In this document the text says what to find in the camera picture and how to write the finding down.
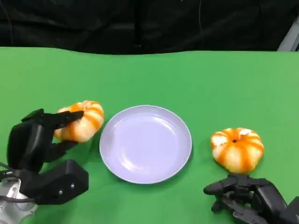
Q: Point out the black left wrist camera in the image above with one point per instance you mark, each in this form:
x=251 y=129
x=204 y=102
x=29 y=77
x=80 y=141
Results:
x=63 y=182

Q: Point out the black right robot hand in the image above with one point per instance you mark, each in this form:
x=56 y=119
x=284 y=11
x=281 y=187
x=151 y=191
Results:
x=266 y=200

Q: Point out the grey metal frame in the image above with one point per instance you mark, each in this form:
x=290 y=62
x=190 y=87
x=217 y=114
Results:
x=292 y=37

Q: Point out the black backdrop cloth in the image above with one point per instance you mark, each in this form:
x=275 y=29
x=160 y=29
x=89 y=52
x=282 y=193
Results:
x=93 y=23

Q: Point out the orange and white bread roll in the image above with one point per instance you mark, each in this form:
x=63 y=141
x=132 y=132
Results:
x=237 y=151
x=91 y=121

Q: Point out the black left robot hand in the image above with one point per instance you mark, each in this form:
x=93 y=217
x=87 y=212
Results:
x=25 y=144

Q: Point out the green table cloth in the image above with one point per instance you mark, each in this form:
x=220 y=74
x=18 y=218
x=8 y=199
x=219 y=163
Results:
x=149 y=81

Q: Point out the lilac plate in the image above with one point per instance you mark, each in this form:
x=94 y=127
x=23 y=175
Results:
x=144 y=144

